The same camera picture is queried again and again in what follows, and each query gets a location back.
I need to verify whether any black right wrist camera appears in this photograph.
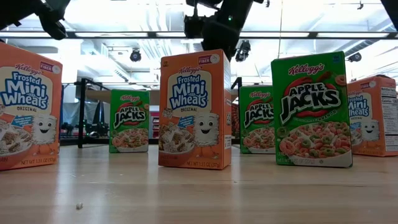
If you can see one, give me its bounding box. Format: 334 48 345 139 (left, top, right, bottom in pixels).
183 14 203 39

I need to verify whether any orange Frosted Mini Wheats box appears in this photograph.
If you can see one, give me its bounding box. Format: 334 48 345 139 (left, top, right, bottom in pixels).
0 42 63 171
157 49 233 170
346 75 398 158

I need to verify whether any black rig camera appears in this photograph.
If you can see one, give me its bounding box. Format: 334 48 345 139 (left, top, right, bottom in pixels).
234 39 251 62

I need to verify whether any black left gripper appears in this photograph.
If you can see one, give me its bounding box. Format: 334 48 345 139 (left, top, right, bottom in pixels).
32 0 72 41

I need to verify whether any green Apple Jacks cereal box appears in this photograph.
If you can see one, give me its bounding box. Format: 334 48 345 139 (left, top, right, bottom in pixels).
108 89 150 154
270 50 354 169
238 85 277 155

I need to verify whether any black aluminium rig frame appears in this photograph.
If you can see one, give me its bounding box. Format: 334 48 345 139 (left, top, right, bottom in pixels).
0 30 398 146

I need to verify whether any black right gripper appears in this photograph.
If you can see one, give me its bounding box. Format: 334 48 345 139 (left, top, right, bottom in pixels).
201 0 256 62

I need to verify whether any red storage shelf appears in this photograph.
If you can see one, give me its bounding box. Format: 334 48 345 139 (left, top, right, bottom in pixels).
150 111 160 139

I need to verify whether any black equipment stand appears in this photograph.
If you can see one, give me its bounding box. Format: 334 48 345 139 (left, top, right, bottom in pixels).
85 101 109 138

